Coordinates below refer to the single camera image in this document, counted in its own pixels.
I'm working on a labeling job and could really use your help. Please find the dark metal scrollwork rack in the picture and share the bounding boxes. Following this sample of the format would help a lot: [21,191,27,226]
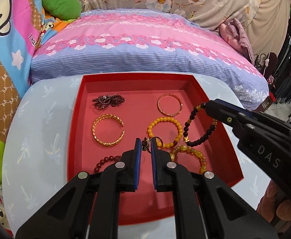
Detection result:
[254,52,279,76]

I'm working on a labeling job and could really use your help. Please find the small gold ring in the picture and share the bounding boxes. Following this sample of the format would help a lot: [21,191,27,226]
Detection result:
[142,136,164,152]

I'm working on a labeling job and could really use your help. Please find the beige plain cloth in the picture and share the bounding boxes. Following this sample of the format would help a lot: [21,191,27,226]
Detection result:
[245,0,291,56]

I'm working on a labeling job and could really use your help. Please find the green pillow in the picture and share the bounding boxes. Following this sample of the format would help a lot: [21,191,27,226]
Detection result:
[41,0,82,21]

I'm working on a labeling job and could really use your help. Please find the colourful cartoon monkey blanket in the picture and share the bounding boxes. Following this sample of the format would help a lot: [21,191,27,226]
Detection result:
[0,0,81,239]

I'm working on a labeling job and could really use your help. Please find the person's right hand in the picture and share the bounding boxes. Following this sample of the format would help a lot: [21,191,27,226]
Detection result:
[257,180,291,232]

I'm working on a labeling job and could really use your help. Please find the red cardboard box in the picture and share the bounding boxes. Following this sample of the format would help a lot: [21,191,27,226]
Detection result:
[67,73,244,227]

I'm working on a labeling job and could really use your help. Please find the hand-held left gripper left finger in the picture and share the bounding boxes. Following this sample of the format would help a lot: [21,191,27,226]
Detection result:
[16,138,142,239]

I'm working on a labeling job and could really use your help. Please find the gold cuff bangle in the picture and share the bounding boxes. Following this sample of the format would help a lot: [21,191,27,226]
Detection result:
[92,114,125,147]

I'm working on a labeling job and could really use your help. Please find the pink quilted cloth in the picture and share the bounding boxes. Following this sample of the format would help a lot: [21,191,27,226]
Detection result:
[219,18,255,65]

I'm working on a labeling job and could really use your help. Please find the grey floral bed sheet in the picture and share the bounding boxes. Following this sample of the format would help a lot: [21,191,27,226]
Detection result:
[55,0,268,35]

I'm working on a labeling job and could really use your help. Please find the black and gold bead bracelet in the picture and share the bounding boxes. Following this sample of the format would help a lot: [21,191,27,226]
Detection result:
[183,103,218,148]

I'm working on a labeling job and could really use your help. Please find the yellow-green jade bead bracelet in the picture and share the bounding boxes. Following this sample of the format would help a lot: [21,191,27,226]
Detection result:
[169,144,209,175]

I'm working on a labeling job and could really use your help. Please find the pink and blue floral pillow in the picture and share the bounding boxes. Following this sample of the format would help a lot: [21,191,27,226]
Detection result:
[28,8,270,110]

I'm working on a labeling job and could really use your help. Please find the dark red bead bracelet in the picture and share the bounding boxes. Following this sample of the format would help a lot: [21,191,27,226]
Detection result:
[93,155,122,175]

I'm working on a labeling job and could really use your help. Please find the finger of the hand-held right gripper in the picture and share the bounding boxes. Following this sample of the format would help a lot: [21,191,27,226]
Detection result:
[205,100,246,130]
[213,99,255,115]

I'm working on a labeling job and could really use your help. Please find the dark purple multi-wrap bead bracelet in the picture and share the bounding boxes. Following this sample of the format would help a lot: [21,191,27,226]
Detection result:
[92,95,127,109]

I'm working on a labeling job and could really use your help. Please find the yellow bead bracelet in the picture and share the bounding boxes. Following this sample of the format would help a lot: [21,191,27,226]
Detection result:
[147,117,183,148]

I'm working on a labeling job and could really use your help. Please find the thin gold bangle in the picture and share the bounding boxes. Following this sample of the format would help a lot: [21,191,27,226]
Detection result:
[157,93,183,117]

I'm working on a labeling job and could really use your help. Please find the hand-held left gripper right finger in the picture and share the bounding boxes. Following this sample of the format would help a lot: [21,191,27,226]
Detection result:
[150,138,278,239]

